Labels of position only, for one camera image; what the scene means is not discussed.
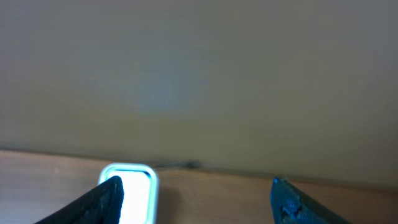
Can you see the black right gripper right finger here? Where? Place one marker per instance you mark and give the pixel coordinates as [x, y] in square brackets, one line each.
[291, 206]

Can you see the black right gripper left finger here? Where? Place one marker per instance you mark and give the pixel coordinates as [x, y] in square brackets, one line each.
[101, 205]

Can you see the white barcode scanner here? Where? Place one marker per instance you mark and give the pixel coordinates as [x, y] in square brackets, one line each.
[141, 191]

